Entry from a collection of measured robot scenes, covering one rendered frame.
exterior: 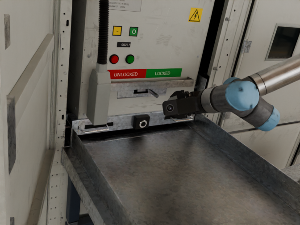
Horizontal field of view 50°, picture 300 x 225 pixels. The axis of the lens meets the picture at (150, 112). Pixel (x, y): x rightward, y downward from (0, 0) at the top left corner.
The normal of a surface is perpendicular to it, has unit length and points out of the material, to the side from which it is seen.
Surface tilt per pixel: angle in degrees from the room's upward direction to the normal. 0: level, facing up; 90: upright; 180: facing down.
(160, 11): 90
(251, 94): 60
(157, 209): 0
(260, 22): 90
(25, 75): 0
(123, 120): 90
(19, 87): 0
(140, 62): 90
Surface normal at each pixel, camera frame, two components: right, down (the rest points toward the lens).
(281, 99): 0.49, 0.43
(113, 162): 0.16, -0.89
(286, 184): -0.86, 0.08
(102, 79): 0.51, -0.06
